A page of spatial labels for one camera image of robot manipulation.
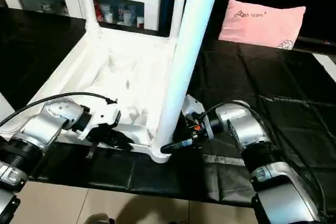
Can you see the white plastic table top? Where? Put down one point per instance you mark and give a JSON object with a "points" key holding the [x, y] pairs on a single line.
{"points": [[121, 72]]}

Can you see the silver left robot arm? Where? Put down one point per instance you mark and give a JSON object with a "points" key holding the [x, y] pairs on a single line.
{"points": [[47, 121]]}

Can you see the black work mat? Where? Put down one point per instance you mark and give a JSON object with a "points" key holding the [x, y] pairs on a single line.
{"points": [[283, 93]]}

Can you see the pink pillow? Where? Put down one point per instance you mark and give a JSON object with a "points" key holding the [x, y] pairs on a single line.
{"points": [[262, 23]]}

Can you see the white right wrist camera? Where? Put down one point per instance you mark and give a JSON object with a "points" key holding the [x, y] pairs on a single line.
{"points": [[191, 107]]}

